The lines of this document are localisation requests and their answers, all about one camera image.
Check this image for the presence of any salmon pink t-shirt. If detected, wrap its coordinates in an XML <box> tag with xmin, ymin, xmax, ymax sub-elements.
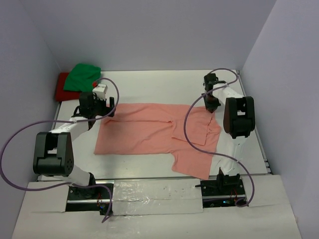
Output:
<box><xmin>94</xmin><ymin>103</ymin><xmax>221</xmax><ymax>180</ymax></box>

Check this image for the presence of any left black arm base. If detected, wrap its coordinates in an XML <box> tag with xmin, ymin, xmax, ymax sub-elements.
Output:
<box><xmin>65</xmin><ymin>186</ymin><xmax>113</xmax><ymax>216</ymax></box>

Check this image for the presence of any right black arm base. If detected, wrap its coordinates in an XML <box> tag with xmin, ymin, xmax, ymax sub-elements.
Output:
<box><xmin>195</xmin><ymin>174</ymin><xmax>247</xmax><ymax>208</ymax></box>

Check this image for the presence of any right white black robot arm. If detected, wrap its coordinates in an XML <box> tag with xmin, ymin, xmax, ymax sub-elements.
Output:
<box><xmin>203</xmin><ymin>73</ymin><xmax>255</xmax><ymax>195</ymax></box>

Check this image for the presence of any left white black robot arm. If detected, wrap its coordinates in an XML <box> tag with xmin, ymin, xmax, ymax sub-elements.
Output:
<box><xmin>33</xmin><ymin>93</ymin><xmax>117</xmax><ymax>199</ymax></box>

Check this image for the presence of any green folded t-shirt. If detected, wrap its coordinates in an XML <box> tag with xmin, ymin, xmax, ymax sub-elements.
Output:
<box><xmin>63</xmin><ymin>63</ymin><xmax>101</xmax><ymax>92</ymax></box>

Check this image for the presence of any red folded t-shirt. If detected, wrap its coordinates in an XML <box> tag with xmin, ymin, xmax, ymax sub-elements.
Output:
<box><xmin>54</xmin><ymin>72</ymin><xmax>80</xmax><ymax>102</ymax></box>

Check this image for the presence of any silver tape patch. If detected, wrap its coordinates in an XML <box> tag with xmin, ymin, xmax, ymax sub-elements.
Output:
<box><xmin>112</xmin><ymin>179</ymin><xmax>203</xmax><ymax>216</ymax></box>

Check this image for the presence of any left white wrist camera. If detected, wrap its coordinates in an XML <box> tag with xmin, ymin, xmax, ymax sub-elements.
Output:
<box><xmin>92</xmin><ymin>79</ymin><xmax>108</xmax><ymax>101</ymax></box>

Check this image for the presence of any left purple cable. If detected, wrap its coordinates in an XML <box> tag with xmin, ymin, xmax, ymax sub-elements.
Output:
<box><xmin>0</xmin><ymin>77</ymin><xmax>120</xmax><ymax>223</ymax></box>

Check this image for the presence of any purple cable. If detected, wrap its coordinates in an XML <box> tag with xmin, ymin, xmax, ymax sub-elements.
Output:
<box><xmin>0</xmin><ymin>77</ymin><xmax>120</xmax><ymax>223</ymax></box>
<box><xmin>183</xmin><ymin>68</ymin><xmax>256</xmax><ymax>208</ymax></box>

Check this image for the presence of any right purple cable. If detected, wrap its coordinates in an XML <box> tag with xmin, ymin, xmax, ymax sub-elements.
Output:
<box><xmin>183</xmin><ymin>68</ymin><xmax>256</xmax><ymax>208</ymax></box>

